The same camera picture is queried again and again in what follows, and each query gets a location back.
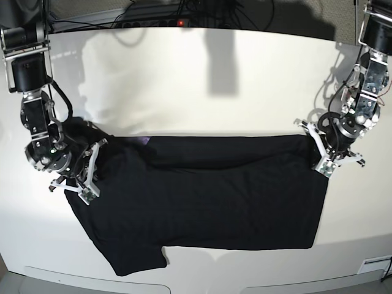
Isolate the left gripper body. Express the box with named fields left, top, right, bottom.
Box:
left=295, top=118, right=366, bottom=170

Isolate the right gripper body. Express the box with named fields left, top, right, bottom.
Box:
left=49, top=138, right=108, bottom=195

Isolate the black T-shirt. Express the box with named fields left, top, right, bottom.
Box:
left=65, top=118, right=328, bottom=276

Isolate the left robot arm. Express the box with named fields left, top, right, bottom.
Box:
left=300, top=1, right=391, bottom=178

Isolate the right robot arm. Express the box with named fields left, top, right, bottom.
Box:
left=1, top=23, right=107, bottom=204

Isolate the white label sticker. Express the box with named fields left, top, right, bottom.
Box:
left=358, top=258, right=391, bottom=274

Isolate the black power strip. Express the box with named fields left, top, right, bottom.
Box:
left=115, top=18, right=189, bottom=28

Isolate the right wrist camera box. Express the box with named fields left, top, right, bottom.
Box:
left=78, top=187, right=100, bottom=205

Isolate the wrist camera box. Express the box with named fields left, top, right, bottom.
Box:
left=78, top=187, right=100, bottom=205
left=314, top=157, right=337, bottom=178

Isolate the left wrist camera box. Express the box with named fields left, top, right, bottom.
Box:
left=314, top=157, right=337, bottom=178

